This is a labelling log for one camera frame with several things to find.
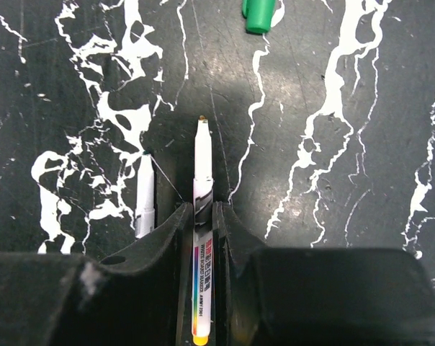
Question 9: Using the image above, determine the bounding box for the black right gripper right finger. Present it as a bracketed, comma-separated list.
[212, 202, 435, 345]

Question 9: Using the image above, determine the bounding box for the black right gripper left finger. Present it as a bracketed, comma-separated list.
[0, 203, 192, 345]

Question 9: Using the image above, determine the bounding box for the white pen with yellow end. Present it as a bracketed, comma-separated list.
[192, 116, 214, 345]

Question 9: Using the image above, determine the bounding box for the white pen with green end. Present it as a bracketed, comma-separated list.
[135, 154, 156, 239]

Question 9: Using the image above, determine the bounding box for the green pen cap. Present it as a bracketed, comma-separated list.
[241, 0, 276, 35]

